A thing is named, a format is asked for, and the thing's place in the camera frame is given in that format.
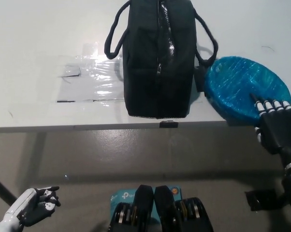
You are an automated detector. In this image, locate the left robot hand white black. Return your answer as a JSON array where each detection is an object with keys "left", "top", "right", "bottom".
[{"left": 16, "top": 186, "right": 62, "bottom": 227}]

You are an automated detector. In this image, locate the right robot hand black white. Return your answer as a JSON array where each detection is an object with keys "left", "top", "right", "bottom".
[{"left": 250, "top": 93, "right": 291, "bottom": 156}]

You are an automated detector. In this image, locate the blue plate stack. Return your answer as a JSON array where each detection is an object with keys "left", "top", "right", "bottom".
[{"left": 204, "top": 56, "right": 291, "bottom": 122}]

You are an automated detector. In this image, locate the black fabric duffel bag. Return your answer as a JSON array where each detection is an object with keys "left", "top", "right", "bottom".
[{"left": 104, "top": 0, "right": 220, "bottom": 120}]

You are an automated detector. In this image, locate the black floor tape square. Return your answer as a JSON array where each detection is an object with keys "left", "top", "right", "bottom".
[{"left": 244, "top": 189, "right": 285, "bottom": 212}]

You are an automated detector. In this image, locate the teal tp-link box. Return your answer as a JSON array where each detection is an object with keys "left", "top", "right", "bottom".
[{"left": 110, "top": 186, "right": 183, "bottom": 224}]

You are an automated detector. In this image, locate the small black tape piece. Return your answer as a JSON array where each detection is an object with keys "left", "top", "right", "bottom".
[{"left": 160, "top": 119, "right": 179, "bottom": 129}]

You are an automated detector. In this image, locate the grey paper piece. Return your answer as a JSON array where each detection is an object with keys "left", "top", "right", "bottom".
[{"left": 58, "top": 64, "right": 82, "bottom": 78}]

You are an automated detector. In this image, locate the clear plastic sheet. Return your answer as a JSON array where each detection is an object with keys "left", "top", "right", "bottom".
[{"left": 56, "top": 43, "right": 127, "bottom": 104}]

